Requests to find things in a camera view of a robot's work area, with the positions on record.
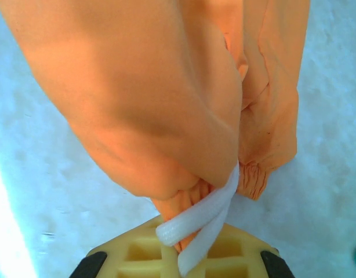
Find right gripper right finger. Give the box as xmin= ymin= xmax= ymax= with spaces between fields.
xmin=192 ymin=223 xmax=293 ymax=278

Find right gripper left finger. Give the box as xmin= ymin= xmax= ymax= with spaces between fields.
xmin=70 ymin=215 xmax=180 ymax=278

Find white drawstring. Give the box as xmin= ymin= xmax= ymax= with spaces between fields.
xmin=155 ymin=160 xmax=241 ymax=276

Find light orange shorts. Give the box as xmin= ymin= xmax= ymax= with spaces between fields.
xmin=5 ymin=0 xmax=311 ymax=253

